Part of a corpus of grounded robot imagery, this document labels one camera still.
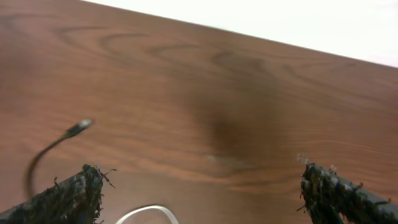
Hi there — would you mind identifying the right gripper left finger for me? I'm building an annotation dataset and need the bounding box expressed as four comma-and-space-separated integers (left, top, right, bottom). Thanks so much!
1, 164, 109, 224

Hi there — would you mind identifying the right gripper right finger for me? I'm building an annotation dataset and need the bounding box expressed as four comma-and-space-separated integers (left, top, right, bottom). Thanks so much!
298, 156, 397, 224

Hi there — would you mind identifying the white USB cable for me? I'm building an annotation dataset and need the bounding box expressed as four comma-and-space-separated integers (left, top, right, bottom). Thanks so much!
114, 204, 180, 224

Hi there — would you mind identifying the black USB cable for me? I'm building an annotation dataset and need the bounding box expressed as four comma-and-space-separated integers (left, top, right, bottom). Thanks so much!
24, 119, 95, 200

